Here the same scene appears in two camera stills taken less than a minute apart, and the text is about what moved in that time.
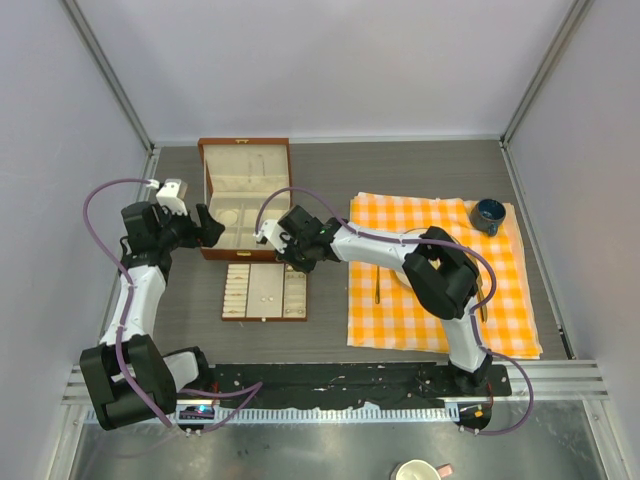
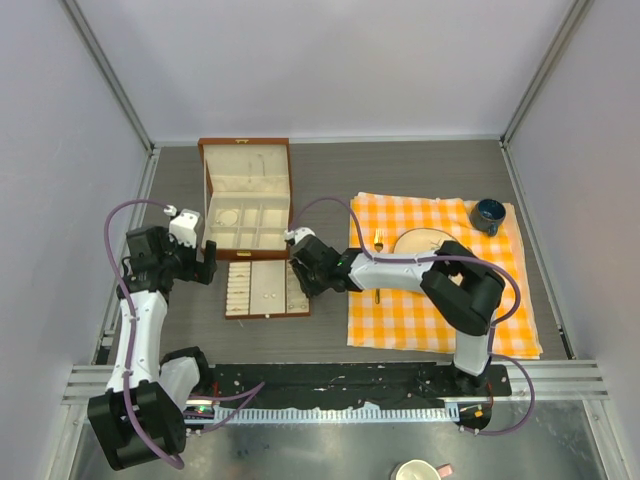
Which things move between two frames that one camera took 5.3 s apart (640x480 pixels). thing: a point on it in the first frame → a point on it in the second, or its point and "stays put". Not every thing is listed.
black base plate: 340,384 stays put
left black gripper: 210,228 → 196,271
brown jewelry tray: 265,292 stays put
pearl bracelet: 228,218 stays put
